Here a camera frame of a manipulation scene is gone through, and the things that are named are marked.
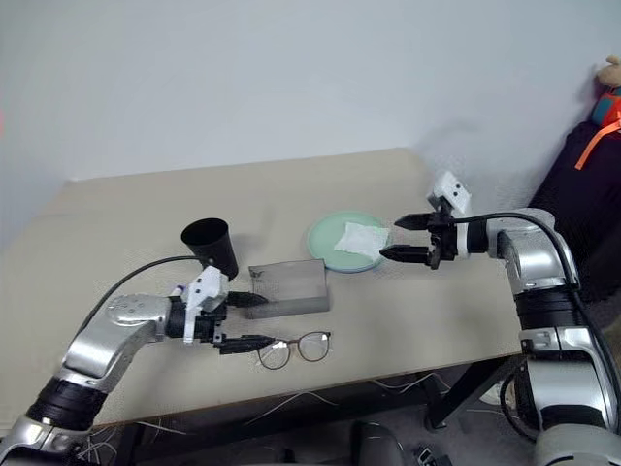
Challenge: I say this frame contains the tan plush toy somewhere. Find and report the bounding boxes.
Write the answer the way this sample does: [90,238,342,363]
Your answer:
[592,53,621,128]

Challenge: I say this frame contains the white floor wire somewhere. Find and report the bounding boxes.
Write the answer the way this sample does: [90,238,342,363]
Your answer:
[77,417,188,465]
[371,373,433,393]
[241,386,343,429]

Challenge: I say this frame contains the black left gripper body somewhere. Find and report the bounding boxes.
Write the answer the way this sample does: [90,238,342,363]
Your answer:
[194,297,231,356]

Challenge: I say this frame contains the black table leg frame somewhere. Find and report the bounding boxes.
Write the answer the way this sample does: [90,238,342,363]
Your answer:
[420,357,524,432]

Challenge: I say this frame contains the orange ribbon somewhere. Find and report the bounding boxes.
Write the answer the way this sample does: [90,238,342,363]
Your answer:
[573,117,621,171]

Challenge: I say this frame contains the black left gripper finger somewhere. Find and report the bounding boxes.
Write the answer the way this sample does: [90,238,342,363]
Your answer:
[220,334,274,357]
[227,290,270,309]

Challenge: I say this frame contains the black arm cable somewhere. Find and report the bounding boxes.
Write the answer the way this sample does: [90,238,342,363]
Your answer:
[448,211,621,389]
[77,255,203,341]

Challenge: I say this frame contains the clear grey glasses case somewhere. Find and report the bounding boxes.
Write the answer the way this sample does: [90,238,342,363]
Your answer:
[247,257,333,321]

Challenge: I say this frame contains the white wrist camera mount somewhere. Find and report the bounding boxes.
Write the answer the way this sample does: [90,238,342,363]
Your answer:
[181,265,230,347]
[426,170,474,261]

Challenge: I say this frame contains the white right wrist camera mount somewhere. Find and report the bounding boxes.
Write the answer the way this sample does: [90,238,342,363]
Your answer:
[426,170,474,261]

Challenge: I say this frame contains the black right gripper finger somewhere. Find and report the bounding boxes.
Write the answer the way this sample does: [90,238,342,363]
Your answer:
[393,212,435,233]
[378,244,433,266]

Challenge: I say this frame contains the small black floor object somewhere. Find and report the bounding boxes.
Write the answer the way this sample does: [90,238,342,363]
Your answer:
[413,445,451,466]

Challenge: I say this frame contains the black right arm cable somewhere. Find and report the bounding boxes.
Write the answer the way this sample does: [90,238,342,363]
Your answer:
[448,211,621,389]

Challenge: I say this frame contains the white cloth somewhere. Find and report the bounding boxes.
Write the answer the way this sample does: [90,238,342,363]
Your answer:
[334,220,392,257]

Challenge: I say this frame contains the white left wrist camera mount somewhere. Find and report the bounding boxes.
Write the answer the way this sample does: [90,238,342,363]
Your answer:
[181,265,230,347]

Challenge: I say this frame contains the black plastic cup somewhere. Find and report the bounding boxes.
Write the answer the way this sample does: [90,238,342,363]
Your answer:
[180,217,241,283]

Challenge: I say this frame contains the mint green plate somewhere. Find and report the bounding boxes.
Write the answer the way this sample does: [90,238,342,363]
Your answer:
[306,209,390,275]

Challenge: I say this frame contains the black upholstered chair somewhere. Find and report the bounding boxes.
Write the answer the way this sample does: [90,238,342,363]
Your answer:
[525,120,621,306]

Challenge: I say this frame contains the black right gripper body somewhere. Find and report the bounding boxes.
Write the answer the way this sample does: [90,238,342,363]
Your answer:
[425,202,460,270]

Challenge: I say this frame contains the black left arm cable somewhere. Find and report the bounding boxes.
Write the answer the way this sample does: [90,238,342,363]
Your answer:
[77,255,203,341]

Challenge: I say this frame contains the thin brown-framed glasses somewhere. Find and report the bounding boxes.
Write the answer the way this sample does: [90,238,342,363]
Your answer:
[255,330,336,372]

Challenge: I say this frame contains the dark rounded shape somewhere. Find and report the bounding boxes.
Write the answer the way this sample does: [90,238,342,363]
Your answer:
[348,419,414,466]

